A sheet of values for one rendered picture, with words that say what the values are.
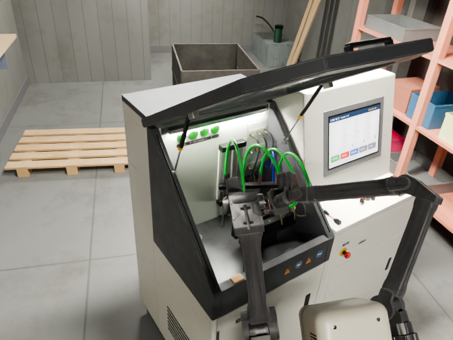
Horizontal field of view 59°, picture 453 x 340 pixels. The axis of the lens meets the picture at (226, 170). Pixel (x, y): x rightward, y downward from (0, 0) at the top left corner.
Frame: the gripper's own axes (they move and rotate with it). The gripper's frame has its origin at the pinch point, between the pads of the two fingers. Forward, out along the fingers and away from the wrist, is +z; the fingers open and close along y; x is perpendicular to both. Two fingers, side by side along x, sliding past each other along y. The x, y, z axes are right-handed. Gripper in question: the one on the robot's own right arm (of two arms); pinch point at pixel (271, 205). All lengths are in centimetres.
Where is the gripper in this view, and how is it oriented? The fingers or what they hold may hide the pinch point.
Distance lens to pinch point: 174.3
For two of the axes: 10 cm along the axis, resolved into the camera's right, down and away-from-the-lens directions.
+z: -2.5, 2.4, 9.4
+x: -9.5, 1.3, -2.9
